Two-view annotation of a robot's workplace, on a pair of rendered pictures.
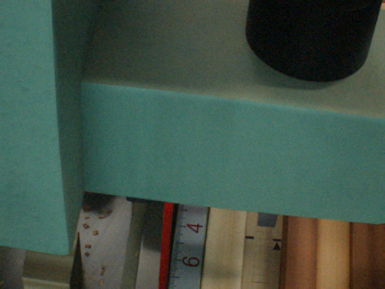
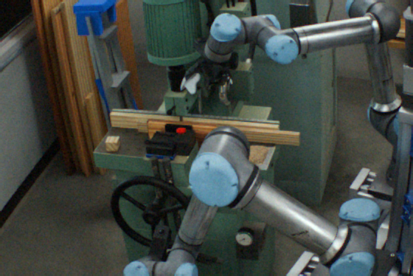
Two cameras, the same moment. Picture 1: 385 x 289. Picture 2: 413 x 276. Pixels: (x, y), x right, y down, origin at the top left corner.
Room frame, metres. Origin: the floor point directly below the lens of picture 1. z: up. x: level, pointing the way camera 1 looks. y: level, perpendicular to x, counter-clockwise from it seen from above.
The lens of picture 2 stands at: (0.99, -2.03, 2.15)
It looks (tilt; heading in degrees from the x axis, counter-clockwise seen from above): 31 degrees down; 108
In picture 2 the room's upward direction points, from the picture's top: 5 degrees counter-clockwise
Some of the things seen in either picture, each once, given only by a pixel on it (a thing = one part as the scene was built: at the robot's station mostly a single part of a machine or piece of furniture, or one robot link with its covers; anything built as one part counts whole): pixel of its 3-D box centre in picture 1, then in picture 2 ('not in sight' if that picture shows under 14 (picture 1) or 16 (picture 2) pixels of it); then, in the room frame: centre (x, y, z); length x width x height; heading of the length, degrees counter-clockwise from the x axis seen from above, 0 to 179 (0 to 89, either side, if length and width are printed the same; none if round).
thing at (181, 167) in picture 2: not in sight; (171, 161); (0.27, -0.23, 0.92); 0.15 x 0.13 x 0.09; 179
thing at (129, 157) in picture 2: not in sight; (181, 159); (0.28, -0.15, 0.87); 0.61 x 0.30 x 0.06; 179
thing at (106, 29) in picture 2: not in sight; (118, 110); (-0.31, 0.63, 0.58); 0.27 x 0.25 x 1.16; 179
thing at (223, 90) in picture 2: not in sight; (226, 87); (0.38, 0.09, 1.02); 0.12 x 0.03 x 0.12; 89
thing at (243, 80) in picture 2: not in sight; (239, 80); (0.41, 0.14, 1.02); 0.09 x 0.07 x 0.12; 179
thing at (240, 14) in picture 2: not in sight; (236, 24); (0.41, 0.17, 1.23); 0.09 x 0.08 x 0.15; 89
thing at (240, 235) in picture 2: not in sight; (245, 237); (0.51, -0.26, 0.65); 0.06 x 0.04 x 0.08; 179
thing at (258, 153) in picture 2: not in sight; (256, 152); (0.52, -0.13, 0.91); 0.10 x 0.07 x 0.02; 89
